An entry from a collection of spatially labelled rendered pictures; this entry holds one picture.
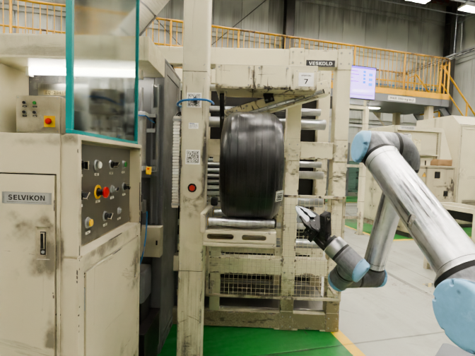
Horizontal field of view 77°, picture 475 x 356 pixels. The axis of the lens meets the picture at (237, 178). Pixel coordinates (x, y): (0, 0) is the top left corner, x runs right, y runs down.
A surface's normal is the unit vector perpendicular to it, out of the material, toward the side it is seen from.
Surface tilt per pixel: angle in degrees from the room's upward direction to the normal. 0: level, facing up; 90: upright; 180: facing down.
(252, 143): 69
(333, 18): 90
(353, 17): 90
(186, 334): 90
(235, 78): 90
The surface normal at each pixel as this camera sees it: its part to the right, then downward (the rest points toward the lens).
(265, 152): -0.01, -0.18
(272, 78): -0.02, 0.05
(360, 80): 0.24, 0.06
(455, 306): -0.97, 0.02
